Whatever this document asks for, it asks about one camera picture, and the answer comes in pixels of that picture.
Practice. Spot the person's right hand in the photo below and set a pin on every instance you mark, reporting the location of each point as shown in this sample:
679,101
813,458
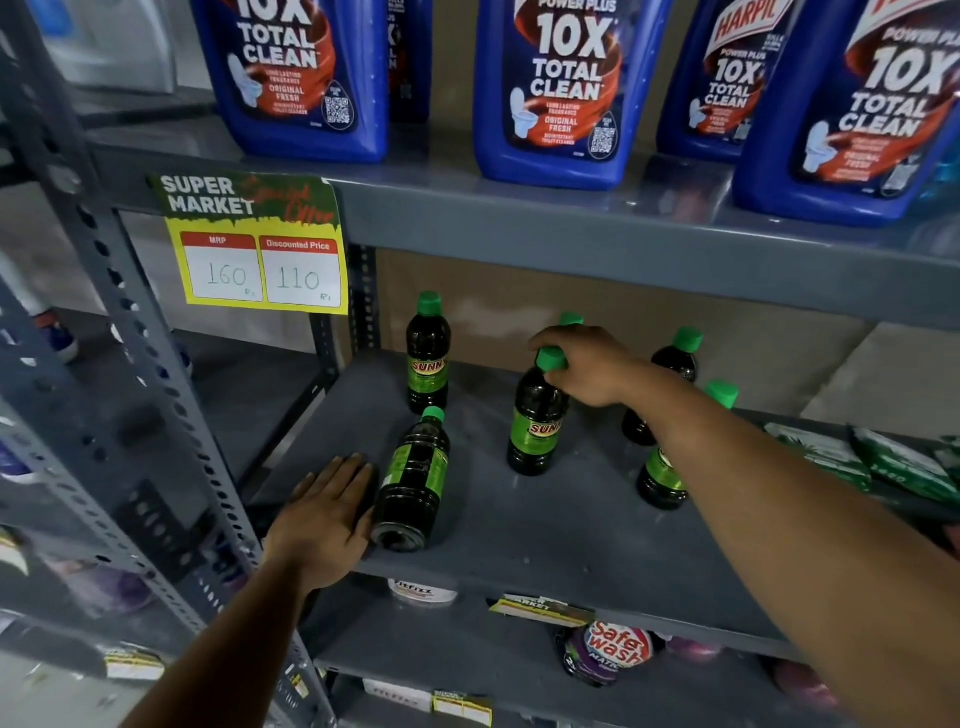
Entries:
596,367

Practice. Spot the person's left hand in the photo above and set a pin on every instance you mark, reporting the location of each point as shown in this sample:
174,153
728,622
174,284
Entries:
319,525

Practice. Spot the person's left middle finger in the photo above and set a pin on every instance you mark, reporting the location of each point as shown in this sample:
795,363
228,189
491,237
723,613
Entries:
343,474

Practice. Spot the person's left little finger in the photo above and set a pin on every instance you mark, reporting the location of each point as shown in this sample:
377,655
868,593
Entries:
303,489

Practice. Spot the person's right fingers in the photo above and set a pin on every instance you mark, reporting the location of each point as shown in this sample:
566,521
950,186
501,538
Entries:
574,352

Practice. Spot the dark bottle green cap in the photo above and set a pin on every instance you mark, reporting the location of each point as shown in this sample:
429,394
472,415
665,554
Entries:
428,360
536,435
679,358
571,319
412,487
660,480

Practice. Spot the person's left forearm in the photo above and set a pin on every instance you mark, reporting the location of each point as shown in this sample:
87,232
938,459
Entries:
225,652

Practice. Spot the person's right forearm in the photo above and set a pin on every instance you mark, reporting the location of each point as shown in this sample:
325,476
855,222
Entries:
787,525

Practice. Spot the grey metal shelf rack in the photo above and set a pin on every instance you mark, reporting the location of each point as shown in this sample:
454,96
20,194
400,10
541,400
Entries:
525,221

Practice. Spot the white jar lid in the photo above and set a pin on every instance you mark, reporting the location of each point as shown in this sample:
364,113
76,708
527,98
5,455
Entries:
422,593

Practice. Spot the white label strip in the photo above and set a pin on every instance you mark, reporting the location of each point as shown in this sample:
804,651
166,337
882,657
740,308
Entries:
397,694

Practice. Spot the small yellow price tag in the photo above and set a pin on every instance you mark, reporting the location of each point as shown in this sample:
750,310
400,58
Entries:
541,610
462,707
133,664

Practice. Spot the yellow green price sign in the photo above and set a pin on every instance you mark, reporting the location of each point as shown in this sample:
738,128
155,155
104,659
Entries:
255,247

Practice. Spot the green white packet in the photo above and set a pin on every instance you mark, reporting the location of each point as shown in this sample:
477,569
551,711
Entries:
904,465
817,450

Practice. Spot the blue cleaner bottle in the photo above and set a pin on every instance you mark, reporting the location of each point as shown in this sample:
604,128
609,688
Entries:
300,75
570,90
720,82
855,127
410,60

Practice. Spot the purple red detergent pouch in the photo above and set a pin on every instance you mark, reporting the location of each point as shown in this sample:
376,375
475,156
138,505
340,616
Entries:
609,651

